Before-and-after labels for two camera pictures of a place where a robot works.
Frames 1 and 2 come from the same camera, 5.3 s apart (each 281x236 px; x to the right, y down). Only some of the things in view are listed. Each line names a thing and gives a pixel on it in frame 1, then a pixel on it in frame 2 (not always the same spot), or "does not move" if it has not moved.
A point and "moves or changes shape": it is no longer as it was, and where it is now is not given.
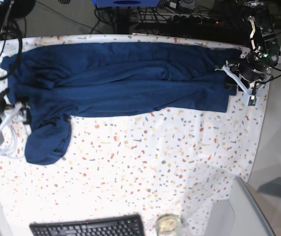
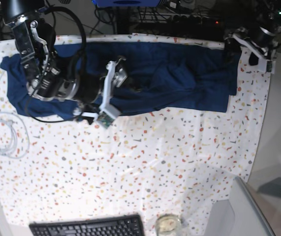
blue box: x=126 y=3 does not move
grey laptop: x=250 y=220 does not move
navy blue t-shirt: x=51 y=86 moves or changes shape
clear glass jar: x=168 y=224 does not move
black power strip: x=193 y=19 does not move
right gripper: x=252 y=68 to x=262 y=38
